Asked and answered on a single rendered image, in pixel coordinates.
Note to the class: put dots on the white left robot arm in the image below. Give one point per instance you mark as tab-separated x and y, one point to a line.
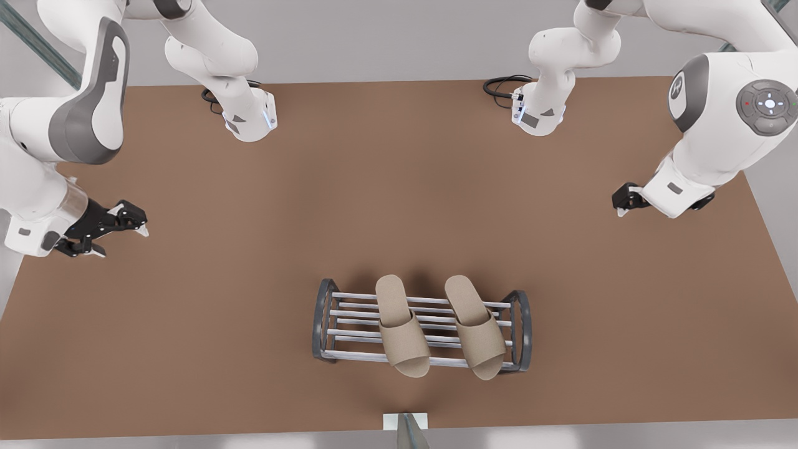
723	125

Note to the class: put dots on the grey metal shoe rack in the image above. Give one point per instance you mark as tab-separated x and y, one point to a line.
336	330

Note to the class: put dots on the beige slipper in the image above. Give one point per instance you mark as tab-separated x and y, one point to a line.
480	343
402	340

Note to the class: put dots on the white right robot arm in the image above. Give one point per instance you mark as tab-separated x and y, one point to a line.
93	118

